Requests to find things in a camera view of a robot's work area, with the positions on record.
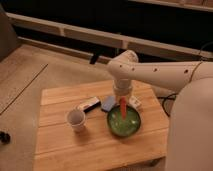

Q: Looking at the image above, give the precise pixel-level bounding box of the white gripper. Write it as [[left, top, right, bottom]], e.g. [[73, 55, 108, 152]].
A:
[[113, 86, 132, 103]]

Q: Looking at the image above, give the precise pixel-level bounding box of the orange pepper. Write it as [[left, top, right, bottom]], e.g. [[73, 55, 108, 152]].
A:
[[120, 97, 127, 119]]

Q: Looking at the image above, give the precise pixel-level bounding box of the white paper cup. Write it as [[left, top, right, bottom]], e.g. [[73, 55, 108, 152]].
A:
[[67, 109, 86, 132]]

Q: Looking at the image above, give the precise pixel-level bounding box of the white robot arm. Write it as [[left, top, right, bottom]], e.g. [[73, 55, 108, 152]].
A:
[[107, 50, 213, 171]]

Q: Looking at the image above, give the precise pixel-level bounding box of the green ceramic bowl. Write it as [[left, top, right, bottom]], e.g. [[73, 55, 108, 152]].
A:
[[107, 106, 141, 137]]

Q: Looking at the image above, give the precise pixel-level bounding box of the white packaged snack bar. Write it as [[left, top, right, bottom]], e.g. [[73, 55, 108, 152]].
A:
[[129, 96, 141, 109]]

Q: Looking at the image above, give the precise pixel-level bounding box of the blue sponge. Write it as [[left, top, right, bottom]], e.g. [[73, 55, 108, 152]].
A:
[[101, 96, 115, 112]]

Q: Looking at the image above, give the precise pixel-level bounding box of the black and white remote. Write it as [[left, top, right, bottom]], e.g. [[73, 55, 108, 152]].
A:
[[77, 97, 101, 113]]

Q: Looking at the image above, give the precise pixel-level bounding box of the wooden table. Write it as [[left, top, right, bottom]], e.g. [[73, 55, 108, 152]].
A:
[[34, 80, 169, 171]]

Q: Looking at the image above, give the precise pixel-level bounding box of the black object on floor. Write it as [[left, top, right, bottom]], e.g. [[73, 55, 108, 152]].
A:
[[0, 131, 10, 144]]

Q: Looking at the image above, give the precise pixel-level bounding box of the white shelf rail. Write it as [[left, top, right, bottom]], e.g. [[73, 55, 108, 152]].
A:
[[6, 12, 213, 59]]

